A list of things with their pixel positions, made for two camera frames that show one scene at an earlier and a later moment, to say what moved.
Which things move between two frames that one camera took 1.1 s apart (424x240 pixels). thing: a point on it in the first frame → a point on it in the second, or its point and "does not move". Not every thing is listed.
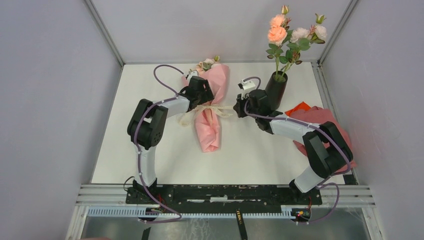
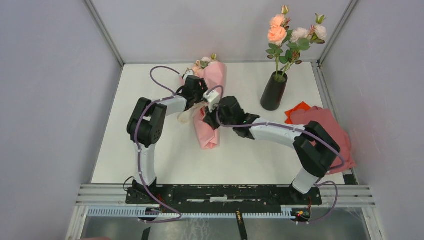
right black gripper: x=238 y=106 → x=209 y=119
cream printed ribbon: x=185 y=119 does not move
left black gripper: x=207 y=94 does not move
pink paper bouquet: x=217 y=75 does not move
